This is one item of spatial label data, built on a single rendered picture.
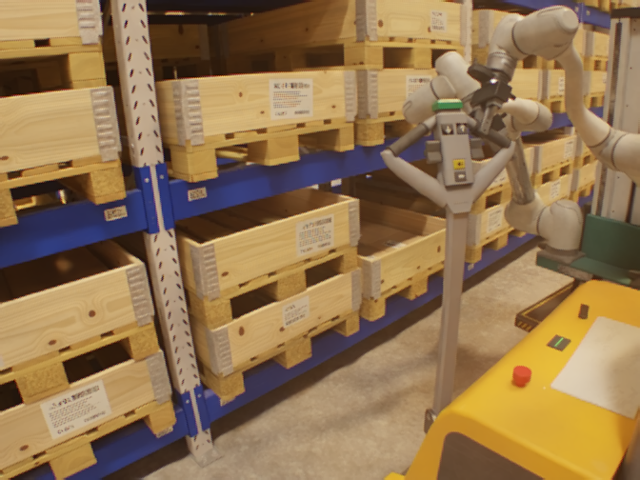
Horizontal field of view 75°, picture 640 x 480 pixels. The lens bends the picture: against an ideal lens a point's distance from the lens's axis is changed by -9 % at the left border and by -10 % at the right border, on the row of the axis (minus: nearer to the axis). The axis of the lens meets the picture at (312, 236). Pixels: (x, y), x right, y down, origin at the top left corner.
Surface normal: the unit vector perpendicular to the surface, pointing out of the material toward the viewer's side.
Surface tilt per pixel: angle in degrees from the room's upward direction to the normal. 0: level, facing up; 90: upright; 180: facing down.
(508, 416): 0
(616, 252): 90
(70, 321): 90
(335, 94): 90
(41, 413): 90
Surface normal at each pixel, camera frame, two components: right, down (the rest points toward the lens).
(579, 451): -0.05, -0.94
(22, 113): 0.66, 0.22
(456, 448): -0.75, 0.25
